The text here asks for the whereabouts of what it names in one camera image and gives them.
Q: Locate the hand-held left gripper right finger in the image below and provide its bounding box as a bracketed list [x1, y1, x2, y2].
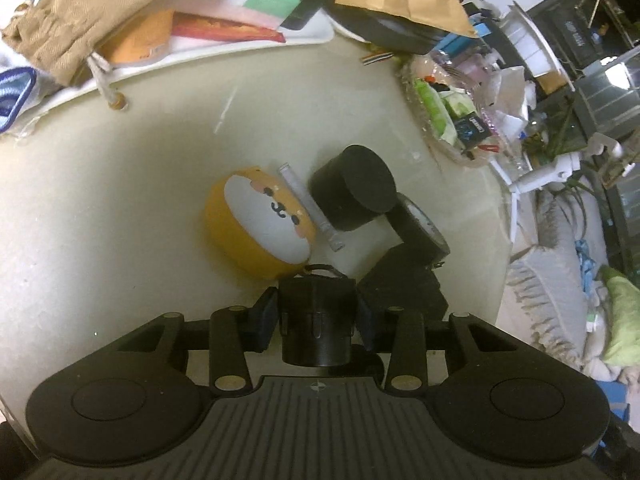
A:
[355, 292, 526, 395]

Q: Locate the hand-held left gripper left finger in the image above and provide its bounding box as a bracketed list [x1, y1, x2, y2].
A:
[107, 287, 279, 395]

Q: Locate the black power adapter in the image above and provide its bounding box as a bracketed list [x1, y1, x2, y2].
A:
[277, 264, 359, 367]

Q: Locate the black rectangular box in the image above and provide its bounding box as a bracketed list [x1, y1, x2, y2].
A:
[357, 245, 449, 322]

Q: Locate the yellow round dog toy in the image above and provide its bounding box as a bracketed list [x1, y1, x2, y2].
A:
[204, 166, 319, 281]

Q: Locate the black tape roll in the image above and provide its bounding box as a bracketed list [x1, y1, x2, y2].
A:
[385, 192, 451, 272]

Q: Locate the clear plastic case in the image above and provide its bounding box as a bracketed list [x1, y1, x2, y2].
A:
[276, 161, 346, 253]

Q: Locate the black cylinder box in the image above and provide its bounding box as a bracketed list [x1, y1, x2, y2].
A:
[306, 144, 399, 232]

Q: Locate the grey blanket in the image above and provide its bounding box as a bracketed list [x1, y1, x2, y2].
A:
[504, 187, 640, 382]

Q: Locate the glass dish of snacks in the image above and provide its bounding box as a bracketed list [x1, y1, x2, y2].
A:
[398, 51, 532, 167]

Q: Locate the white gimbal tripod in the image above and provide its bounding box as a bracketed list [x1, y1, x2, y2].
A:
[492, 131, 639, 257]

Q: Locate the green cloth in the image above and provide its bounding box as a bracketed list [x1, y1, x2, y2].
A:
[596, 265, 640, 367]

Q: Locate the green potted plant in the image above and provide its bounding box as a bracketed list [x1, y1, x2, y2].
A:
[520, 110, 617, 202]

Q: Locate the white tray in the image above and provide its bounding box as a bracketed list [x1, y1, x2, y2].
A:
[0, 7, 335, 128]

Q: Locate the red packet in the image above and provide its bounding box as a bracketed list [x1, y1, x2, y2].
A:
[172, 12, 287, 44]

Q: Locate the black zip case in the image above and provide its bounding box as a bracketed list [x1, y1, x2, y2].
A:
[325, 2, 452, 56]

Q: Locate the orange packet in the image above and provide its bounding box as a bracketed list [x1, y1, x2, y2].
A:
[97, 9, 177, 67]

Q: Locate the white plastic bowl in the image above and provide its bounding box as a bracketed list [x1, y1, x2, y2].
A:
[499, 2, 577, 92]

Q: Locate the black storage crate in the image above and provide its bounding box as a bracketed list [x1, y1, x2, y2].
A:
[544, 2, 603, 63]

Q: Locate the tan drawstring bag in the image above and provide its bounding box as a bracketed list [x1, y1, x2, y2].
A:
[2, 0, 217, 111]

